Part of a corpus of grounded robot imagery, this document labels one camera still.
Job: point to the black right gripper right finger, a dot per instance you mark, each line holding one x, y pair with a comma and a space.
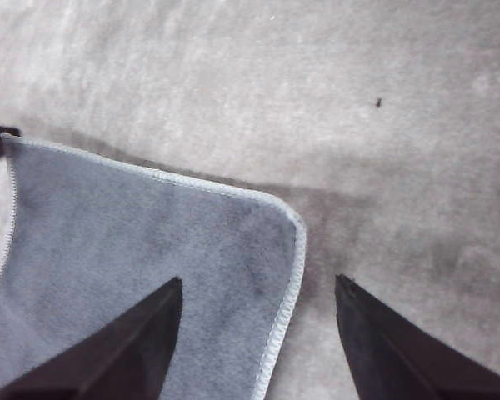
391, 354

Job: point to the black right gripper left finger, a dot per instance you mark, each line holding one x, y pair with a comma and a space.
121, 354

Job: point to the purple towel with grey hem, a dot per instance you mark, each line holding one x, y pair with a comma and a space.
150, 229

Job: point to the grey table cloth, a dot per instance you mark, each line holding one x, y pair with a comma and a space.
275, 83

